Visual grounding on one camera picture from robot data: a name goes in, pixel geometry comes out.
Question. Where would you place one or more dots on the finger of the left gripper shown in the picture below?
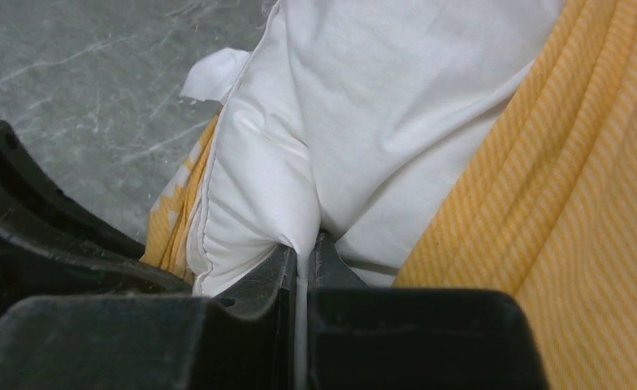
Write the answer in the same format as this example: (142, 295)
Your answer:
(51, 245)

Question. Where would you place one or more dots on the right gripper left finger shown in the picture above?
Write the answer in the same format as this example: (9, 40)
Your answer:
(240, 339)

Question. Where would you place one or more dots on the white pillow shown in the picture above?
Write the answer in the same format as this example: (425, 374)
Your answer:
(354, 118)

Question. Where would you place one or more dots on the orange Mickey Mouse pillowcase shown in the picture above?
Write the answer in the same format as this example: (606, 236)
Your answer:
(545, 211)

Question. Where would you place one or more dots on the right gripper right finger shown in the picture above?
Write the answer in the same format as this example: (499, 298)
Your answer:
(362, 337)

